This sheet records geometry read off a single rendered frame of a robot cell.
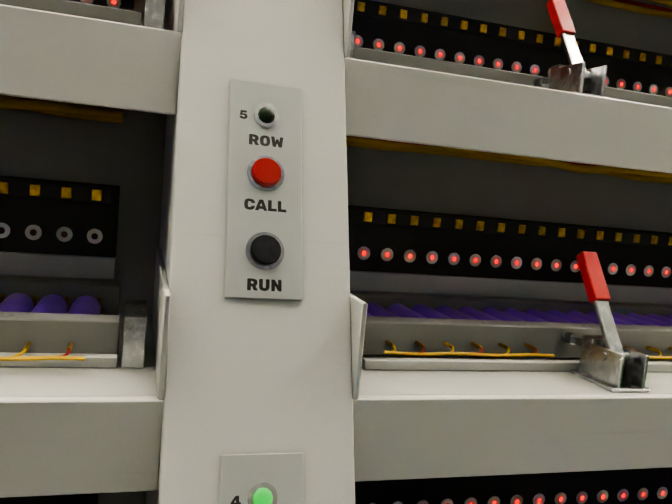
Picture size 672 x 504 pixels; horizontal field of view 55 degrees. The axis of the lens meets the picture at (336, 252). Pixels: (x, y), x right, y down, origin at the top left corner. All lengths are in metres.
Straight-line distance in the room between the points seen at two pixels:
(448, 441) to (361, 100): 0.20
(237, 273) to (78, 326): 0.09
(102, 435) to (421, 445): 0.16
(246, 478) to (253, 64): 0.22
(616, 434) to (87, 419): 0.29
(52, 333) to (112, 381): 0.05
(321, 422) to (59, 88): 0.22
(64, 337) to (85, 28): 0.16
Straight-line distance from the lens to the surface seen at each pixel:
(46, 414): 0.33
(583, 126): 0.47
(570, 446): 0.41
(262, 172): 0.35
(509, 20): 0.76
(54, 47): 0.39
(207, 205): 0.34
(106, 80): 0.38
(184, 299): 0.33
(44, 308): 0.42
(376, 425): 0.35
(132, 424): 0.33
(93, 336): 0.37
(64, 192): 0.50
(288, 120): 0.37
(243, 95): 0.37
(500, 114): 0.44
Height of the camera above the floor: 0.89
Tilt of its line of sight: 15 degrees up
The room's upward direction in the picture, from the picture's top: 1 degrees counter-clockwise
